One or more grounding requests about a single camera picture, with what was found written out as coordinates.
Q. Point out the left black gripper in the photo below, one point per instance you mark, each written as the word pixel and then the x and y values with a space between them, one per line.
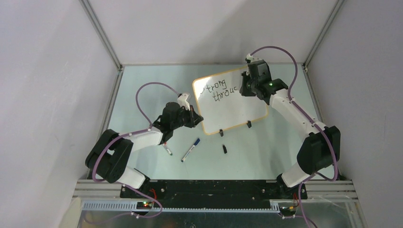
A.
pixel 194 118

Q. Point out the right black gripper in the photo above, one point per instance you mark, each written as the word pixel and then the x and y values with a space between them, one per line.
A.
pixel 244 91

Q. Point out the yellow framed whiteboard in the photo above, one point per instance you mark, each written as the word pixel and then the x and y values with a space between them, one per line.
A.
pixel 222 106

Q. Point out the black marker cap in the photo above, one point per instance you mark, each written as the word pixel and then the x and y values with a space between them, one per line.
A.
pixel 224 149

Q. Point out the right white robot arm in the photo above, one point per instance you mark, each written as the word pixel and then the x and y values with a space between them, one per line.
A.
pixel 320 144

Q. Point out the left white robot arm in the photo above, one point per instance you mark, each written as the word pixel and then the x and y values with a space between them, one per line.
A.
pixel 109 157

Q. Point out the blue capped marker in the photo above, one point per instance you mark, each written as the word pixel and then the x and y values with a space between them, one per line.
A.
pixel 190 149

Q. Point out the green capped marker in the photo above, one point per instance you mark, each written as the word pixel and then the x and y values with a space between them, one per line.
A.
pixel 167 149

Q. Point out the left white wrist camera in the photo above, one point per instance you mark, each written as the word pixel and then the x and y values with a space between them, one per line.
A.
pixel 183 100

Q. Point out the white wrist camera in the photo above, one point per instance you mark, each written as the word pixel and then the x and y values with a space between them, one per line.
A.
pixel 251 59
pixel 183 100

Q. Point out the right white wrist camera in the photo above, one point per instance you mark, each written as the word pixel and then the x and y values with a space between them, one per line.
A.
pixel 251 59

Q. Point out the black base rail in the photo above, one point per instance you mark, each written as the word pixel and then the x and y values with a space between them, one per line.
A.
pixel 219 194

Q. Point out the right aluminium frame post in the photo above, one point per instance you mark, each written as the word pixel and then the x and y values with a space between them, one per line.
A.
pixel 324 30

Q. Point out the aluminium frame post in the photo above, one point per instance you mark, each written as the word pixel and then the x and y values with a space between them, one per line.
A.
pixel 94 20
pixel 324 30

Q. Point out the left aluminium frame post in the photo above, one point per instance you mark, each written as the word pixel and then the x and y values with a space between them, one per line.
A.
pixel 94 20

